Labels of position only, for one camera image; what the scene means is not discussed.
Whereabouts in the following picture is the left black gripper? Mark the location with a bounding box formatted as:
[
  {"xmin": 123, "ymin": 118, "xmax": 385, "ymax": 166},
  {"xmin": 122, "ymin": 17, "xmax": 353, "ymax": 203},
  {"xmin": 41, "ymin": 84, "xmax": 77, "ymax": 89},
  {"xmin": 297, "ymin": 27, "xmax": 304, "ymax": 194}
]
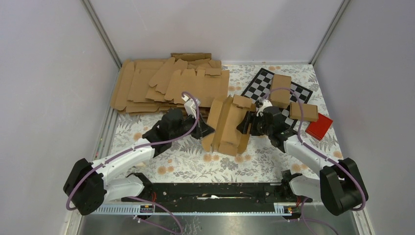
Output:
[{"xmin": 170, "ymin": 111, "xmax": 215, "ymax": 140}]

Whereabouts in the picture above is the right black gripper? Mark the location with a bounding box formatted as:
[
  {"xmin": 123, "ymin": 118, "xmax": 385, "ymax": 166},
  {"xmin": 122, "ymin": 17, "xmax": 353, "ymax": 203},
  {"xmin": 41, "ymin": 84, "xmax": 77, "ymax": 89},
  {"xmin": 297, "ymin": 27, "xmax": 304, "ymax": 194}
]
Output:
[{"xmin": 236, "ymin": 111, "xmax": 273, "ymax": 137}]

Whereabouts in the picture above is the brown cardboard box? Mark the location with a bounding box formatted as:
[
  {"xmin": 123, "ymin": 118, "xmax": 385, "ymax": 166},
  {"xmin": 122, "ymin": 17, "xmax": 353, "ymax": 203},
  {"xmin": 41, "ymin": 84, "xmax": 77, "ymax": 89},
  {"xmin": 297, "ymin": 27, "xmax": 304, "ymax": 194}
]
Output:
[{"xmin": 201, "ymin": 94, "xmax": 255, "ymax": 156}]

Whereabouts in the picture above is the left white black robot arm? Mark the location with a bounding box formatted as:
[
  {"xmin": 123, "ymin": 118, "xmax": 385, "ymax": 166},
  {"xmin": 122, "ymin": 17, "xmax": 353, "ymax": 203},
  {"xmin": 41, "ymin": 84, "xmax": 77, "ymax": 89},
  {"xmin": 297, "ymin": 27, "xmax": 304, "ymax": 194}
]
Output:
[{"xmin": 63, "ymin": 109, "xmax": 215, "ymax": 215}]

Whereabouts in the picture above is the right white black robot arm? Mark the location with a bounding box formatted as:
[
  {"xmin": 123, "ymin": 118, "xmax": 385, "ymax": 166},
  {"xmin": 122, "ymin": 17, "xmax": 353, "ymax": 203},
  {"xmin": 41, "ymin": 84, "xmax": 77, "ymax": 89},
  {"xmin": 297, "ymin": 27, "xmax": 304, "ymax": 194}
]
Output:
[{"xmin": 236, "ymin": 106, "xmax": 369, "ymax": 215}]

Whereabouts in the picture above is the folded cardboard box flat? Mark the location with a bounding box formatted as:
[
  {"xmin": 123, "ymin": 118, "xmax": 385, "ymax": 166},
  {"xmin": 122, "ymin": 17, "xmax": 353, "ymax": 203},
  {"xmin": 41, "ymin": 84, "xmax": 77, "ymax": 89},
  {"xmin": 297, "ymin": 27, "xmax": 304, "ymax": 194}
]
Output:
[{"xmin": 289, "ymin": 102, "xmax": 319, "ymax": 122}]

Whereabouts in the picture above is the folded cardboard box upright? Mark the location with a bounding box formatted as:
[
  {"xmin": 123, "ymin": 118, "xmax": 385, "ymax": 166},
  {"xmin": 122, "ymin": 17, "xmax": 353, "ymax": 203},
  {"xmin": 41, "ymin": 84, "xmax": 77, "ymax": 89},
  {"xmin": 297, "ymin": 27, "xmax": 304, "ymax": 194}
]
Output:
[{"xmin": 269, "ymin": 74, "xmax": 291, "ymax": 109}]

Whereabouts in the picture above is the red box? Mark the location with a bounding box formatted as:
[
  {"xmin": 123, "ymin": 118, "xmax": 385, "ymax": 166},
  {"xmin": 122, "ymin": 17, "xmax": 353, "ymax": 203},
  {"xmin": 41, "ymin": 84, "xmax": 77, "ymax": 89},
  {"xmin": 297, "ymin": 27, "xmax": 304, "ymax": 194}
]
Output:
[{"xmin": 305, "ymin": 113, "xmax": 333, "ymax": 141}]

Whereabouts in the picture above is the floral table mat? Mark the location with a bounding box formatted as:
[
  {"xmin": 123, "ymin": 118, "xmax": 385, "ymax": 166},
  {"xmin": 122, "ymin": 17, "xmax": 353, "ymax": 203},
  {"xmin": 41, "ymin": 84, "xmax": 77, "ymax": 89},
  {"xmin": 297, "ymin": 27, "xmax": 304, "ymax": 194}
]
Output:
[{"xmin": 100, "ymin": 64, "xmax": 328, "ymax": 183}]

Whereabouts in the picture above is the black white checkerboard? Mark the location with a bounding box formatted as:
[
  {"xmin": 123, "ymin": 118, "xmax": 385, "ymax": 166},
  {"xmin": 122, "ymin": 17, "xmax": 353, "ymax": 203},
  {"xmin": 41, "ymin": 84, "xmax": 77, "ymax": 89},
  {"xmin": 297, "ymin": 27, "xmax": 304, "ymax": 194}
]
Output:
[{"xmin": 242, "ymin": 68, "xmax": 313, "ymax": 129}]

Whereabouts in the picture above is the stack of flat cardboard blanks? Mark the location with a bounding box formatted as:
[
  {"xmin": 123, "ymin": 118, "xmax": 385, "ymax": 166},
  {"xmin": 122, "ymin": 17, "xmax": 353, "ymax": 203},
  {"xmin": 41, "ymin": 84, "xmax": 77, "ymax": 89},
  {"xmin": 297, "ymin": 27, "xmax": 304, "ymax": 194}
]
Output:
[{"xmin": 110, "ymin": 53, "xmax": 230, "ymax": 117}]

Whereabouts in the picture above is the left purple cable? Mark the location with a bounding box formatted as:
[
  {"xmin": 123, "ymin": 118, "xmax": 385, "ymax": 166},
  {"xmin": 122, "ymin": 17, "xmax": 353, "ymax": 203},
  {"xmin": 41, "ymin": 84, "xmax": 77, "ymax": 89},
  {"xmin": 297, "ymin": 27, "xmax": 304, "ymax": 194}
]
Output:
[{"xmin": 66, "ymin": 91, "xmax": 202, "ymax": 235}]

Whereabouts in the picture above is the purple cable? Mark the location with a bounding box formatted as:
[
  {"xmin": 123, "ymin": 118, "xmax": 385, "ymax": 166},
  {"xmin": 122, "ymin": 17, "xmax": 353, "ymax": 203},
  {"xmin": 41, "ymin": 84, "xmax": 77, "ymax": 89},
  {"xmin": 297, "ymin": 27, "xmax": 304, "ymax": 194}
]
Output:
[
  {"xmin": 259, "ymin": 87, "xmax": 367, "ymax": 235},
  {"xmin": 66, "ymin": 91, "xmax": 202, "ymax": 235}
]

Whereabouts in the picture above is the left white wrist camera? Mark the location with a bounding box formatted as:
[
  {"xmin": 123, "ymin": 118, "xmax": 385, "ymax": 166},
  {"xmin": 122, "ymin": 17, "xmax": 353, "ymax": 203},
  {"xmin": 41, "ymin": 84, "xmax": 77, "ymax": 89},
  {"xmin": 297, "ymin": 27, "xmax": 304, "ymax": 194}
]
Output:
[{"xmin": 182, "ymin": 95, "xmax": 200, "ymax": 118}]

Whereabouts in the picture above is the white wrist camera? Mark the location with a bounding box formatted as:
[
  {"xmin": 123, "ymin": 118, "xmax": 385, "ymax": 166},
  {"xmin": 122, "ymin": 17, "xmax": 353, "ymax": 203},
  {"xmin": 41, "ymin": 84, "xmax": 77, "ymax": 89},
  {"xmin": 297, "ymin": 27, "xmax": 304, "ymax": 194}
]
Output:
[
  {"xmin": 182, "ymin": 95, "xmax": 200, "ymax": 118},
  {"xmin": 255, "ymin": 99, "xmax": 273, "ymax": 117}
]

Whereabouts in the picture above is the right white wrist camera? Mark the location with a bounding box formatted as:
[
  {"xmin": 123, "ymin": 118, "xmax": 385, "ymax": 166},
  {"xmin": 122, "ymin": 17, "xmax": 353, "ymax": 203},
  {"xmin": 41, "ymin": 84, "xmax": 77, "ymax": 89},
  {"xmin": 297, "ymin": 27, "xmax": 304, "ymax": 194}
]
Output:
[{"xmin": 255, "ymin": 99, "xmax": 273, "ymax": 117}]

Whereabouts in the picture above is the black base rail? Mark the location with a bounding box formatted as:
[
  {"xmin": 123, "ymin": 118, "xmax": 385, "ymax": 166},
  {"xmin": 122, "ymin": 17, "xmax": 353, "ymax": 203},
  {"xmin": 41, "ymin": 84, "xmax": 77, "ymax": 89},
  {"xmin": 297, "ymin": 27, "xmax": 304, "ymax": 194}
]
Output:
[{"xmin": 138, "ymin": 176, "xmax": 304, "ymax": 213}]

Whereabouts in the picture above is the grey cable duct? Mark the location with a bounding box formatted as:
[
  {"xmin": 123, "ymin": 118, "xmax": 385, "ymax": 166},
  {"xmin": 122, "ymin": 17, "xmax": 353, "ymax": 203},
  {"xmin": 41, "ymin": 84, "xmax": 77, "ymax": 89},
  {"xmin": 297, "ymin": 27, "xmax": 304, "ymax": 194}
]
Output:
[{"xmin": 92, "ymin": 201, "xmax": 292, "ymax": 216}]

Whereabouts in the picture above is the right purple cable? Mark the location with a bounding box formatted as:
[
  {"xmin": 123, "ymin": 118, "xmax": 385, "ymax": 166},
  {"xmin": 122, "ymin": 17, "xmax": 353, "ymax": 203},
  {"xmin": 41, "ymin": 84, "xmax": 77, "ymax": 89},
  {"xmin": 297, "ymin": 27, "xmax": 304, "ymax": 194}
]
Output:
[{"xmin": 259, "ymin": 87, "xmax": 367, "ymax": 235}]

